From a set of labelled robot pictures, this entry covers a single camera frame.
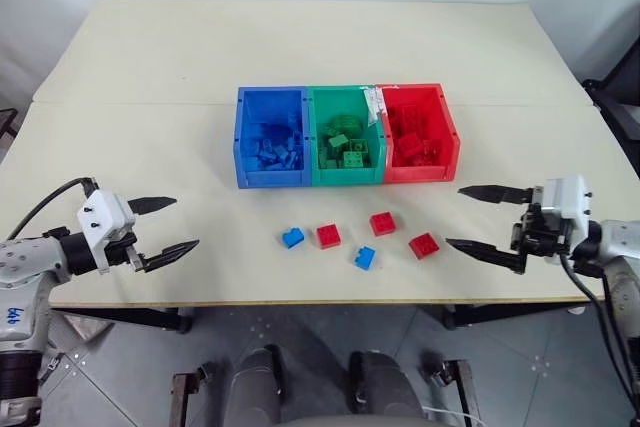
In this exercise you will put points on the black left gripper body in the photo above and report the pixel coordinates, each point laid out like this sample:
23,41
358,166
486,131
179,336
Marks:
120,249

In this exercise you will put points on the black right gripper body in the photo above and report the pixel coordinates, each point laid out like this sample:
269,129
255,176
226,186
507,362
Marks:
537,234

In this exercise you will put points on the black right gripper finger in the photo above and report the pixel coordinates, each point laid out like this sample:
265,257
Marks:
487,252
492,193

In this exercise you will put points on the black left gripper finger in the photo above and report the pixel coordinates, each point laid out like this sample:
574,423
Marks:
150,204
172,253

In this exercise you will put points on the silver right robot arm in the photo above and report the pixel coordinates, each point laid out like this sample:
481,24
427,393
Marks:
617,257

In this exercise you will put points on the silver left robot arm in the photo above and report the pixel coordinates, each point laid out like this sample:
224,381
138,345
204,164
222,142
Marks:
22,267

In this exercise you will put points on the red toy brick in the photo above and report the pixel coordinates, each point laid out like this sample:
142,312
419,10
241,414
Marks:
383,223
329,236
424,246
429,154
410,143

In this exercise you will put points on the brown cardboard piece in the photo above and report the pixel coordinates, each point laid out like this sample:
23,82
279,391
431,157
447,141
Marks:
87,327

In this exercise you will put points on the red plastic bin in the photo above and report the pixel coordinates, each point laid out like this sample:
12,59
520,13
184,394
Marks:
425,142

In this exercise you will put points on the blue toy brick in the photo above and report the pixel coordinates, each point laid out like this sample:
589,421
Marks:
292,238
287,156
365,258
270,147

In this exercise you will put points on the blue plastic bin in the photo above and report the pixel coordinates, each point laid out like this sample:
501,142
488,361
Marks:
270,139

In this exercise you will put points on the green plastic bin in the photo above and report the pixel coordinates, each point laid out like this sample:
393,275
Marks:
345,147

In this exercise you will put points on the dark rounded shape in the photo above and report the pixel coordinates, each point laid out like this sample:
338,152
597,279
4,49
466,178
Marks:
385,387
257,387

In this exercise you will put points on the green domed toy brick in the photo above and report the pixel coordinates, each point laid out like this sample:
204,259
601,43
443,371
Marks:
344,123

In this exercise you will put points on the dark stool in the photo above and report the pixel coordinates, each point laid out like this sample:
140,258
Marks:
6,122

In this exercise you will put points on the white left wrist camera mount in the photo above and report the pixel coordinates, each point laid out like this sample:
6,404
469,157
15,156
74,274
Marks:
102,212

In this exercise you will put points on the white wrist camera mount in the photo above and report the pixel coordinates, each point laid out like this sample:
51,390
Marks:
567,202
102,212

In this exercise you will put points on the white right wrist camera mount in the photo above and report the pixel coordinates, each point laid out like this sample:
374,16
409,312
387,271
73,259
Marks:
567,202

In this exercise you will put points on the black table frame bar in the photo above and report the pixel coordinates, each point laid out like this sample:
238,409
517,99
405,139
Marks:
135,318
505,316

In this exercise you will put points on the rusty metal stand frame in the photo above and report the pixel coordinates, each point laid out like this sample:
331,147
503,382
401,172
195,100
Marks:
457,387
185,397

